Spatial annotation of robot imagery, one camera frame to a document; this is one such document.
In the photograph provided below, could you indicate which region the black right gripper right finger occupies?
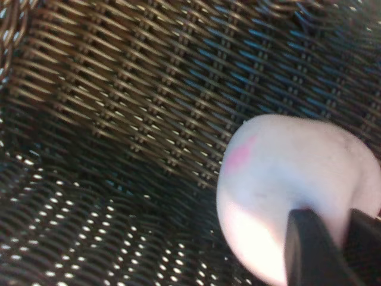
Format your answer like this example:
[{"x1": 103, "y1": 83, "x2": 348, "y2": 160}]
[{"x1": 346, "y1": 209, "x2": 381, "y2": 286}]

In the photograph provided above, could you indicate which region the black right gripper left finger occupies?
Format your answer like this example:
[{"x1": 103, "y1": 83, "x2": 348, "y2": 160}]
[{"x1": 283, "y1": 209, "x2": 363, "y2": 286}]

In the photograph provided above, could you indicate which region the pink peach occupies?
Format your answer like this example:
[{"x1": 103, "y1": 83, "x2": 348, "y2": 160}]
[{"x1": 215, "y1": 114, "x2": 381, "y2": 286}]

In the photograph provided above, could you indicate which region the dark brown wicker basket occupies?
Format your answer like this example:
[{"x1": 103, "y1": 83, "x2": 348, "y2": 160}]
[{"x1": 0, "y1": 0, "x2": 381, "y2": 286}]

